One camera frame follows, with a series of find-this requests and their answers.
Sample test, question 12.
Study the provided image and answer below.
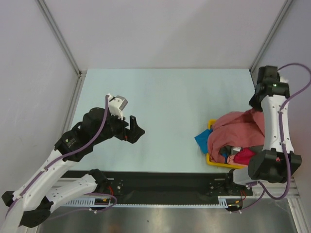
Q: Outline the right aluminium corner post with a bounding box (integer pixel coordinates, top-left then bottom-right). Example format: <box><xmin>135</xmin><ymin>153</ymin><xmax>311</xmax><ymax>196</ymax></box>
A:
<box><xmin>249</xmin><ymin>0</ymin><xmax>295</xmax><ymax>74</ymax></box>

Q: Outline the aluminium frame rail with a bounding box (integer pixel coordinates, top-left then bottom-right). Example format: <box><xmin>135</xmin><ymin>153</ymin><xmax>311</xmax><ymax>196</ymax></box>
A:
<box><xmin>52</xmin><ymin>178</ymin><xmax>300</xmax><ymax>199</ymax></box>

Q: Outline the grey t shirt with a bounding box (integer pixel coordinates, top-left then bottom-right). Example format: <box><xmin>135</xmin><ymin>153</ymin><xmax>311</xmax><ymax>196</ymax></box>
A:
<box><xmin>219</xmin><ymin>145</ymin><xmax>263</xmax><ymax>157</ymax></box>

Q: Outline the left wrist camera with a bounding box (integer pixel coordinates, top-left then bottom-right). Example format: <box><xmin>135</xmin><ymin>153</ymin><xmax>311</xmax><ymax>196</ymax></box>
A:
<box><xmin>108</xmin><ymin>94</ymin><xmax>128</xmax><ymax>120</ymax></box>

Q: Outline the blue t shirt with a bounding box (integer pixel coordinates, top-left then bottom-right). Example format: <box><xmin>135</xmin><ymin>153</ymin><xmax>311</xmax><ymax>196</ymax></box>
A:
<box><xmin>194</xmin><ymin>129</ymin><xmax>212</xmax><ymax>154</ymax></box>

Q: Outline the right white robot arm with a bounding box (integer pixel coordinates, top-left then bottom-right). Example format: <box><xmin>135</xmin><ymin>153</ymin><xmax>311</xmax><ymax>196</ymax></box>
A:
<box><xmin>224</xmin><ymin>66</ymin><xmax>302</xmax><ymax>195</ymax></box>

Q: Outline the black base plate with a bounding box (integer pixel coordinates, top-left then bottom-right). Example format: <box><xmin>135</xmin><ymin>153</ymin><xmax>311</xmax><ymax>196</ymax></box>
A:
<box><xmin>103</xmin><ymin>171</ymin><xmax>253</xmax><ymax>200</ymax></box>

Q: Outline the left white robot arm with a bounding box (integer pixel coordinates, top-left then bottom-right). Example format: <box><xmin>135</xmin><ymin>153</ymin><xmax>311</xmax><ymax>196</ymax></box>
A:
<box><xmin>1</xmin><ymin>108</ymin><xmax>145</xmax><ymax>233</ymax></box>

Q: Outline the yellow plastic bin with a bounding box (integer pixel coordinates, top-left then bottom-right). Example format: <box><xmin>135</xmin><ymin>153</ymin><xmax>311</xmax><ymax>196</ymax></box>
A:
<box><xmin>206</xmin><ymin>119</ymin><xmax>245</xmax><ymax>169</ymax></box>

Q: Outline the aluminium corner post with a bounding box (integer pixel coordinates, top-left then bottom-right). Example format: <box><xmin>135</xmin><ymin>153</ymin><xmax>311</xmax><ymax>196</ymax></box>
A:
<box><xmin>249</xmin><ymin>0</ymin><xmax>295</xmax><ymax>74</ymax></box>
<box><xmin>35</xmin><ymin>0</ymin><xmax>82</xmax><ymax>76</ymax></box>

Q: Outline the magenta t shirt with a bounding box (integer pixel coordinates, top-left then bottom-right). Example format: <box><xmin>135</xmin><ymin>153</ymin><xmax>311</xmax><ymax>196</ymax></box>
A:
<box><xmin>233</xmin><ymin>148</ymin><xmax>256</xmax><ymax>166</ymax></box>

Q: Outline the left aluminium corner post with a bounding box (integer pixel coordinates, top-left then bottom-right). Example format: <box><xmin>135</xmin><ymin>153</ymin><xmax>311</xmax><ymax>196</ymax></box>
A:
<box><xmin>35</xmin><ymin>0</ymin><xmax>82</xmax><ymax>76</ymax></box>

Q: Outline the salmon pink t shirt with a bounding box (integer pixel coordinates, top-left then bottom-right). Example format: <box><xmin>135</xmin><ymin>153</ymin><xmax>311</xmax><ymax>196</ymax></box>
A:
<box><xmin>207</xmin><ymin>109</ymin><xmax>265</xmax><ymax>164</ymax></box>

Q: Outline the slotted cable duct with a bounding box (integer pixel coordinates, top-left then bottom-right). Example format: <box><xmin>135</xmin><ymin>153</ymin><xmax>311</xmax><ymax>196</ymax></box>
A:
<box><xmin>63</xmin><ymin>196</ymin><xmax>242</xmax><ymax>208</ymax></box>

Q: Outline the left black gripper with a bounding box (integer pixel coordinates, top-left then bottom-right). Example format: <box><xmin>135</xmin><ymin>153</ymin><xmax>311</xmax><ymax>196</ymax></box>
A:
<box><xmin>92</xmin><ymin>108</ymin><xmax>144</xmax><ymax>145</ymax></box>

